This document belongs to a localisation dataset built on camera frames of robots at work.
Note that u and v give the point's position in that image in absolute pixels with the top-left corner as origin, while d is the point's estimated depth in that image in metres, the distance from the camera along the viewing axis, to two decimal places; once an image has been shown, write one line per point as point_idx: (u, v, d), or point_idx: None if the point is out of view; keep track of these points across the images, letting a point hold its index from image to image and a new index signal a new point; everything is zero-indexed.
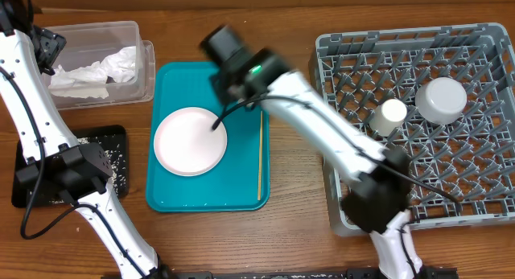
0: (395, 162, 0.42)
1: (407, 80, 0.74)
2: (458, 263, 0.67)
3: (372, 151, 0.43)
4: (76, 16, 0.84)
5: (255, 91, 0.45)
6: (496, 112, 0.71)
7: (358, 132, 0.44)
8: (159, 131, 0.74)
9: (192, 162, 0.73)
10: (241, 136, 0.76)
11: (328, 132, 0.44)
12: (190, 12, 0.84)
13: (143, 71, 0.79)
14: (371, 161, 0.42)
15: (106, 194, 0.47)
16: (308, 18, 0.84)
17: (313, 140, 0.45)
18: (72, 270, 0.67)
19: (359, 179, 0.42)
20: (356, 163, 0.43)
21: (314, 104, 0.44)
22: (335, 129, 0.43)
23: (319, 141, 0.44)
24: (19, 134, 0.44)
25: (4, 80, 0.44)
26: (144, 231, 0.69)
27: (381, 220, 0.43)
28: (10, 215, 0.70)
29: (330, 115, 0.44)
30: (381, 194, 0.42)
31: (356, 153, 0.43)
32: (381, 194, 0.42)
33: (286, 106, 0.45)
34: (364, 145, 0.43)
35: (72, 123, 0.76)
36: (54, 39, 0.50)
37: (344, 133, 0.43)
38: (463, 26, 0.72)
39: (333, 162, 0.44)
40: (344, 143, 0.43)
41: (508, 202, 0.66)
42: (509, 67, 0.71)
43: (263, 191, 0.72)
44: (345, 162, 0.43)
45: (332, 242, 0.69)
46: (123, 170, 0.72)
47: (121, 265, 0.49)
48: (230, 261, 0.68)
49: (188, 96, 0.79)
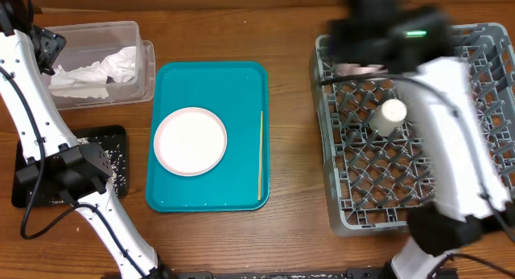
0: (507, 216, 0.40)
1: None
2: (458, 263, 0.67)
3: (496, 200, 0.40)
4: (76, 16, 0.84)
5: (400, 47, 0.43)
6: (496, 112, 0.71)
7: (492, 174, 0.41)
8: (159, 131, 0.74)
9: (192, 162, 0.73)
10: (242, 136, 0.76)
11: (462, 151, 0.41)
12: (190, 13, 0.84)
13: (143, 71, 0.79)
14: (489, 209, 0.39)
15: (106, 194, 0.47)
16: (308, 18, 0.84)
17: (434, 145, 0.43)
18: (72, 270, 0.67)
19: (466, 219, 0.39)
20: (471, 202, 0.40)
21: (464, 116, 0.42)
22: (470, 153, 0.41)
23: (440, 150, 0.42)
24: (19, 134, 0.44)
25: (4, 80, 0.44)
26: (144, 231, 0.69)
27: (450, 246, 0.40)
28: (10, 215, 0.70)
29: (471, 131, 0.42)
30: (467, 230, 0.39)
31: (479, 197, 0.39)
32: (471, 236, 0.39)
33: (430, 102, 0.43)
34: (491, 190, 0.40)
35: (72, 123, 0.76)
36: (54, 39, 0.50)
37: (479, 166, 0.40)
38: (463, 26, 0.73)
39: (445, 184, 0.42)
40: (471, 172, 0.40)
41: None
42: (509, 68, 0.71)
43: (263, 191, 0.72)
44: (459, 190, 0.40)
45: (333, 242, 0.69)
46: (123, 170, 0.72)
47: (121, 265, 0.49)
48: (231, 261, 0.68)
49: (187, 96, 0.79)
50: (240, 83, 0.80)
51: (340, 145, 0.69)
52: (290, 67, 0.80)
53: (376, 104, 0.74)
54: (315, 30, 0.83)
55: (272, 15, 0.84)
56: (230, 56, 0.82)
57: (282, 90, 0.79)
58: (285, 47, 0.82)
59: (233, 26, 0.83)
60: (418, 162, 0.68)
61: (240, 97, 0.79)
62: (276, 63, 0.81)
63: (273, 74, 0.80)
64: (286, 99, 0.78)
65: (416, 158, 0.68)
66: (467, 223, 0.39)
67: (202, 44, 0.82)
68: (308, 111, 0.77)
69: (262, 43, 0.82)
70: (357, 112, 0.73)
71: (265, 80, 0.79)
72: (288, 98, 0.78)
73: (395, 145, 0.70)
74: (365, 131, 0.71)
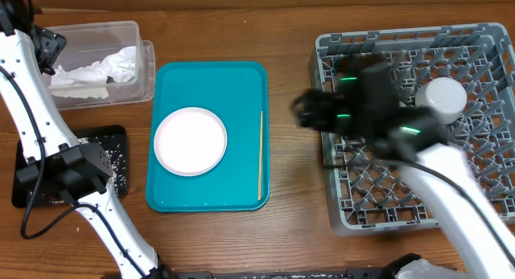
0: None
1: (407, 80, 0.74)
2: (458, 263, 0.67)
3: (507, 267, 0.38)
4: (76, 16, 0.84)
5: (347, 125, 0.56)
6: (496, 112, 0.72)
7: (479, 242, 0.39)
8: (159, 131, 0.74)
9: (193, 162, 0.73)
10: (242, 137, 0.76)
11: (475, 225, 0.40)
12: (190, 13, 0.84)
13: (143, 71, 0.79)
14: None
15: (106, 194, 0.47)
16: (308, 18, 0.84)
17: (453, 234, 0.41)
18: (73, 270, 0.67)
19: None
20: (492, 256, 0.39)
21: (467, 192, 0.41)
22: (463, 221, 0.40)
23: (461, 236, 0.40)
24: (19, 133, 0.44)
25: (5, 80, 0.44)
26: (144, 231, 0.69)
27: None
28: (10, 215, 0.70)
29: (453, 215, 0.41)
30: None
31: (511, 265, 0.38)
32: None
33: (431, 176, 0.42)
34: (498, 264, 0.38)
35: (72, 123, 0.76)
36: (54, 39, 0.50)
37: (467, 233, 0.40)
38: (463, 26, 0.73)
39: (465, 254, 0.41)
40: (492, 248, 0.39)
41: (508, 202, 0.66)
42: (508, 67, 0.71)
43: (263, 191, 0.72)
44: (488, 267, 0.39)
45: (333, 241, 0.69)
46: (123, 170, 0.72)
47: (121, 265, 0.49)
48: (231, 261, 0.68)
49: (188, 96, 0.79)
50: (240, 83, 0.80)
51: (340, 145, 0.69)
52: (290, 67, 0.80)
53: None
54: (314, 30, 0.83)
55: (272, 15, 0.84)
56: (231, 55, 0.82)
57: (282, 90, 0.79)
58: (284, 47, 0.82)
59: (233, 26, 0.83)
60: None
61: (241, 98, 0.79)
62: (276, 63, 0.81)
63: (273, 74, 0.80)
64: (286, 99, 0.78)
65: None
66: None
67: (202, 44, 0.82)
68: None
69: (262, 43, 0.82)
70: None
71: (265, 80, 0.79)
72: (288, 97, 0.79)
73: None
74: None
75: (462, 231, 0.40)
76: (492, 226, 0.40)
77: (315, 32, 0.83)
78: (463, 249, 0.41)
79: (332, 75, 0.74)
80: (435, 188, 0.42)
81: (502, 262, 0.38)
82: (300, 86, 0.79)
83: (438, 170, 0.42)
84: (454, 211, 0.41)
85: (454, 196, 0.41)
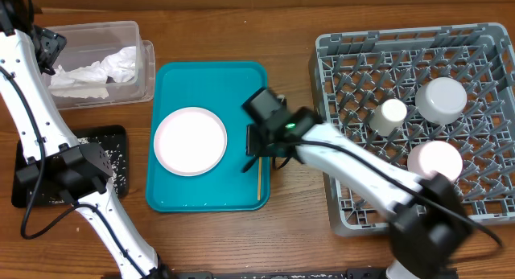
0: (405, 227, 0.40)
1: (407, 80, 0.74)
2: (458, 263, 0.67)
3: (390, 190, 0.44)
4: (76, 16, 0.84)
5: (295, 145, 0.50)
6: (496, 112, 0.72)
7: (371, 184, 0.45)
8: (159, 131, 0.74)
9: (193, 162, 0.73)
10: (241, 137, 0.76)
11: (358, 171, 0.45)
12: (190, 12, 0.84)
13: (143, 71, 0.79)
14: (405, 190, 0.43)
15: (106, 194, 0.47)
16: (308, 18, 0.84)
17: (354, 186, 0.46)
18: (73, 270, 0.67)
19: (397, 213, 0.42)
20: (381, 189, 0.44)
21: (345, 146, 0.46)
22: (349, 171, 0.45)
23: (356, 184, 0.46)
24: (19, 133, 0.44)
25: (5, 80, 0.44)
26: (143, 231, 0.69)
27: (422, 256, 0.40)
28: (10, 215, 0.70)
29: (342, 169, 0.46)
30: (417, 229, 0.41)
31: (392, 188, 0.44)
32: (416, 227, 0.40)
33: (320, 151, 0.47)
34: (385, 191, 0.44)
35: (72, 123, 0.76)
36: (54, 39, 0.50)
37: (357, 178, 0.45)
38: (463, 26, 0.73)
39: (369, 198, 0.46)
40: (376, 180, 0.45)
41: (508, 202, 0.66)
42: (508, 67, 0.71)
43: (263, 191, 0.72)
44: (380, 196, 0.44)
45: (333, 241, 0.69)
46: (123, 170, 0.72)
47: (121, 265, 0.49)
48: (231, 261, 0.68)
49: (187, 96, 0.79)
50: (240, 83, 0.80)
51: None
52: (290, 67, 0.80)
53: (376, 104, 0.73)
54: (314, 30, 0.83)
55: (272, 14, 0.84)
56: (231, 56, 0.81)
57: (282, 90, 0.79)
58: (285, 47, 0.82)
59: (233, 26, 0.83)
60: (413, 142, 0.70)
61: (241, 98, 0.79)
62: (276, 63, 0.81)
63: (273, 74, 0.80)
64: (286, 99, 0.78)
65: (411, 140, 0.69)
66: (401, 213, 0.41)
67: (202, 44, 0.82)
68: None
69: (262, 43, 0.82)
70: (357, 112, 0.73)
71: (265, 80, 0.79)
72: (288, 97, 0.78)
73: (395, 145, 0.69)
74: (365, 131, 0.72)
75: (352, 180, 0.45)
76: (368, 162, 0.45)
77: (315, 32, 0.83)
78: (361, 191, 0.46)
79: (332, 75, 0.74)
80: (317, 154, 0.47)
81: (388, 190, 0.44)
82: (300, 86, 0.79)
83: (318, 141, 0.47)
84: (342, 165, 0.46)
85: (333, 153, 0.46)
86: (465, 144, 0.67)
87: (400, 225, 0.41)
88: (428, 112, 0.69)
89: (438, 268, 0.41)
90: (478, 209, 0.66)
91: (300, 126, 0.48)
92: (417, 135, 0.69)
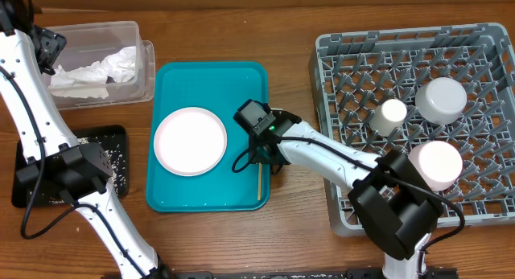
0: (364, 199, 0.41)
1: (407, 80, 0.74)
2: (458, 263, 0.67)
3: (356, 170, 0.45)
4: (76, 16, 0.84)
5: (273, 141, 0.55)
6: (496, 112, 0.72)
7: (337, 166, 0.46)
8: (159, 131, 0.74)
9: (193, 162, 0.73)
10: (241, 137, 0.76)
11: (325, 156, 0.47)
12: (190, 13, 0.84)
13: (143, 71, 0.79)
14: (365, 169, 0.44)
15: (106, 194, 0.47)
16: (308, 18, 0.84)
17: (325, 172, 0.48)
18: (73, 270, 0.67)
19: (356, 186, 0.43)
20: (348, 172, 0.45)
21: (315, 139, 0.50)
22: (319, 157, 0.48)
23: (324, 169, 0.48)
24: (19, 133, 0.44)
25: (4, 80, 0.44)
26: (143, 231, 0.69)
27: (384, 227, 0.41)
28: (10, 215, 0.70)
29: (313, 156, 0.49)
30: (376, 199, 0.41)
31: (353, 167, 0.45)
32: (376, 200, 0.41)
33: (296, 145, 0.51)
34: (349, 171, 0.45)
35: (72, 123, 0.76)
36: (54, 39, 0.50)
37: (325, 163, 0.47)
38: (463, 26, 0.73)
39: (339, 181, 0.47)
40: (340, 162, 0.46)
41: (508, 202, 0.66)
42: (508, 67, 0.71)
43: (263, 191, 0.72)
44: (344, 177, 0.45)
45: (332, 241, 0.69)
46: (123, 170, 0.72)
47: (121, 265, 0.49)
48: (230, 261, 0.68)
49: (188, 96, 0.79)
50: (240, 83, 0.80)
51: None
52: (291, 67, 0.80)
53: (376, 104, 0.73)
54: (314, 30, 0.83)
55: (272, 14, 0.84)
56: (231, 56, 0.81)
57: (282, 90, 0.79)
58: (285, 47, 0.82)
59: (233, 26, 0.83)
60: (412, 143, 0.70)
61: (241, 98, 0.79)
62: (276, 63, 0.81)
63: (273, 74, 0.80)
64: (286, 99, 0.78)
65: (411, 140, 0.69)
66: (360, 188, 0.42)
67: (202, 44, 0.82)
68: (308, 111, 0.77)
69: (262, 43, 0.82)
70: (357, 112, 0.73)
71: (265, 80, 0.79)
72: (288, 97, 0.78)
73: (395, 145, 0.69)
74: (365, 131, 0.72)
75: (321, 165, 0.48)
76: (335, 149, 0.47)
77: (315, 32, 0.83)
78: (332, 176, 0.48)
79: (332, 75, 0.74)
80: (294, 149, 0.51)
81: (350, 170, 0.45)
82: (301, 86, 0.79)
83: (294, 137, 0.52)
84: (311, 154, 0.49)
85: (307, 146, 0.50)
86: (465, 144, 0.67)
87: (362, 198, 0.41)
88: (427, 112, 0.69)
89: (405, 240, 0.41)
90: (478, 209, 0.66)
91: (280, 129, 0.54)
92: (417, 135, 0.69)
